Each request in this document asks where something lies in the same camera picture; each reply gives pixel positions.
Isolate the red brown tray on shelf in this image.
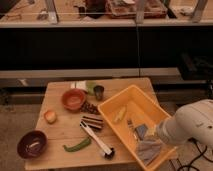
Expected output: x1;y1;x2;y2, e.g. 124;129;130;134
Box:
106;0;168;18

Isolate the green leafy vegetable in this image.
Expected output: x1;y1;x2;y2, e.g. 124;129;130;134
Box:
86;81;96;95

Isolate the orange ceramic bowl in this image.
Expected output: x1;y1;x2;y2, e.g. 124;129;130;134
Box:
61;88;86;112

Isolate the blue sponge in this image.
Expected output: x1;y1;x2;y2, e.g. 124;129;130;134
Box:
135;124;148;140

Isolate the dark metal cup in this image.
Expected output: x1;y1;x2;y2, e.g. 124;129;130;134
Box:
93;85;104;101

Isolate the silver fork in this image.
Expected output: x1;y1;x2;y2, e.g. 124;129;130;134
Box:
127;119;135;133

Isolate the striped black white block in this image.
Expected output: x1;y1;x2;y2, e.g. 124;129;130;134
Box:
82;116;103;130

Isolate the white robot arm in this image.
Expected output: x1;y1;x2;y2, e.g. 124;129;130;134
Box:
156;99;213;149

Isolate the yellow plastic tray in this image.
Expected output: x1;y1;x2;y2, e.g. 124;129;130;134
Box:
98;85;177;171

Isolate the dark purple bowl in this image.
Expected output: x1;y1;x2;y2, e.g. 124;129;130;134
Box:
17;130;47;159

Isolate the white handled dish brush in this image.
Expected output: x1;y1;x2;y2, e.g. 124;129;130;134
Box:
80;121;115;159

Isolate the dark grape bunch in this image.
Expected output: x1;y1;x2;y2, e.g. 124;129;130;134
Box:
81;102;99;115

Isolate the grey folded cloth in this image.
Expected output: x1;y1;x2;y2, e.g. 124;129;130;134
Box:
135;140;163;165

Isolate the yellow corn piece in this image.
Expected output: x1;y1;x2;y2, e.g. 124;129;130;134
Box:
114;107;126;123

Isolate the black cable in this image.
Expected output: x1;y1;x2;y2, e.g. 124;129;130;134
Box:
170;138;213;171

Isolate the green chili pepper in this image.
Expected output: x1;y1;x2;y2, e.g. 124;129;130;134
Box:
63;137;91;152

